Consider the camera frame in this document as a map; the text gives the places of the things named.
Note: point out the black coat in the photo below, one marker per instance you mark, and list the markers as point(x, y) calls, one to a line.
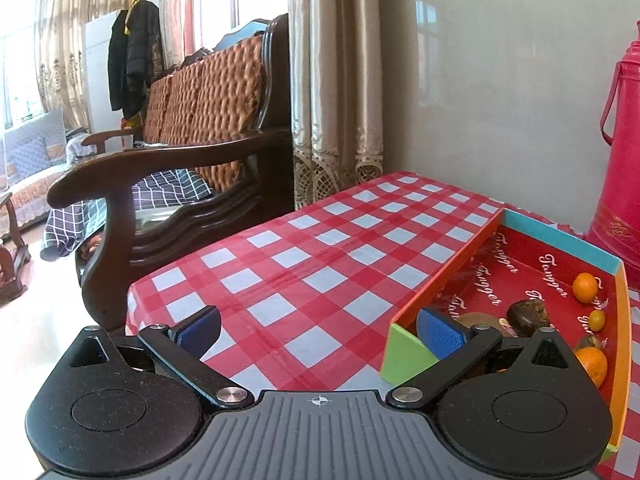
point(137, 55)

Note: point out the wooden armchair with woven back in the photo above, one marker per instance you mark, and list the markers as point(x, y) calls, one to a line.
point(200, 110)

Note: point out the blue plaid seat cushion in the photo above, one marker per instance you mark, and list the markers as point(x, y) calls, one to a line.
point(160, 187)

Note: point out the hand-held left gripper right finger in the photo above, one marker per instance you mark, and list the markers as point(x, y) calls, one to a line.
point(440, 332)

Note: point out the beige lace-hem curtain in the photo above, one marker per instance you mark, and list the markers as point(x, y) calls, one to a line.
point(335, 85)

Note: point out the gold sheer curtain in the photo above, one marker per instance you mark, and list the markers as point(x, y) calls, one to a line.
point(60, 45)

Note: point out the red thermos flask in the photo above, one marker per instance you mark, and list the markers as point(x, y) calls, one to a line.
point(622, 185)

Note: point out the large orange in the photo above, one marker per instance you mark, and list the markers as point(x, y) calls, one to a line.
point(585, 287)

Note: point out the brown chestnut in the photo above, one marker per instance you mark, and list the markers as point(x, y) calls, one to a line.
point(591, 343)

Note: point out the colourful cardboard box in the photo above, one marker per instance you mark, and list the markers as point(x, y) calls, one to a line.
point(530, 265)

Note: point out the red white checked tablecloth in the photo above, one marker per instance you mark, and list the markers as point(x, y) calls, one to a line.
point(310, 270)

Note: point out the small yellow fruit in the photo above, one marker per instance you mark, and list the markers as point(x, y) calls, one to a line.
point(596, 320)

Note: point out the white cabinet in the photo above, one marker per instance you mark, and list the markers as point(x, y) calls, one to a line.
point(97, 75)

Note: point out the brown kiwi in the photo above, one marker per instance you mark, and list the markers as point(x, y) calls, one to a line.
point(472, 321)

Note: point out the grey cushioned sofa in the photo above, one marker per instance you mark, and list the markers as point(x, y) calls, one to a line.
point(35, 160)

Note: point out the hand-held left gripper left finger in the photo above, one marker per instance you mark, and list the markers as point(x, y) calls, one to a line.
point(200, 331)

